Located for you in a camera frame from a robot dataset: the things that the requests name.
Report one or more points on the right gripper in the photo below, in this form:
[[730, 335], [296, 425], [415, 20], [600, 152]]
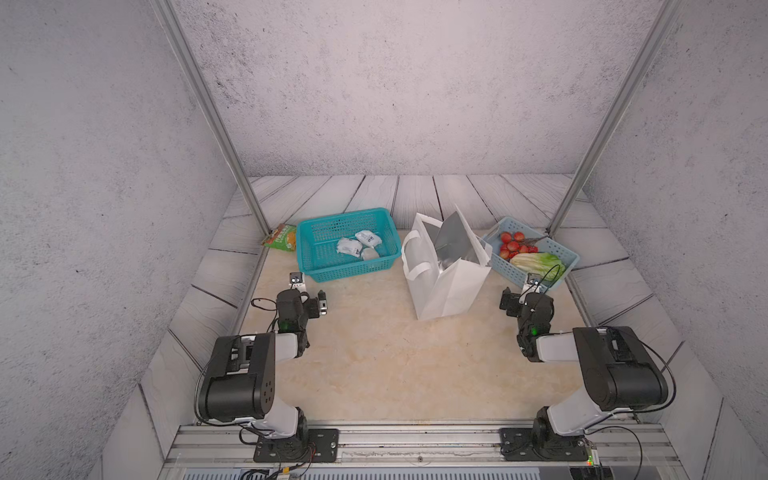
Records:
[[514, 304]]

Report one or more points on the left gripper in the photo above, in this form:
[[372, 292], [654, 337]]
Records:
[[314, 311]]

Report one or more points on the white ice pack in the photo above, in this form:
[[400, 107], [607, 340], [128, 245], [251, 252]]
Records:
[[351, 247], [368, 238]]

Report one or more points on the teal plastic basket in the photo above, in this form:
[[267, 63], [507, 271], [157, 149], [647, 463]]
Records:
[[316, 241]]

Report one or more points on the white insulated delivery bag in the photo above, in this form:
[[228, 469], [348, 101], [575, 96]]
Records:
[[445, 265]]

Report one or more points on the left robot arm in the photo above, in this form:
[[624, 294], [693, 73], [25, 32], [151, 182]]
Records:
[[238, 386]]

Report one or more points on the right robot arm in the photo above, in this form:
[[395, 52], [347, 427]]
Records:
[[619, 375]]

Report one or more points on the light blue plastic basket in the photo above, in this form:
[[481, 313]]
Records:
[[543, 242]]

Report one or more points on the green lettuce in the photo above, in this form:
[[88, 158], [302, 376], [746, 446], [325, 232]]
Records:
[[547, 265]]

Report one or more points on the red cherry tomato bunch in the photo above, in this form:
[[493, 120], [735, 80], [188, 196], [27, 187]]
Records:
[[515, 243]]

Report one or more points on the green snack packet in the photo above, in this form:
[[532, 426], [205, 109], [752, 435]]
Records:
[[283, 238]]

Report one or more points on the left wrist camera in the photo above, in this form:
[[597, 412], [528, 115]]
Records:
[[297, 281]]

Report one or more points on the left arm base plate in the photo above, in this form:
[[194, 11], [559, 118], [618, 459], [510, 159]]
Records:
[[313, 445]]

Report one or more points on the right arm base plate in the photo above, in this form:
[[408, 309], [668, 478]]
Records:
[[529, 444]]

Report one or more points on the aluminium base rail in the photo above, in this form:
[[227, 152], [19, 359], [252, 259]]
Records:
[[423, 450]]

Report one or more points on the left aluminium frame post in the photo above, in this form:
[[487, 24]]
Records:
[[194, 77]]

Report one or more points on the aluminium frame post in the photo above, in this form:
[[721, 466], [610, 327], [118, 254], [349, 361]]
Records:
[[194, 77], [639, 67]]

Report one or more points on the right aluminium frame post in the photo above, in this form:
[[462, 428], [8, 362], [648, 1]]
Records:
[[639, 67]]

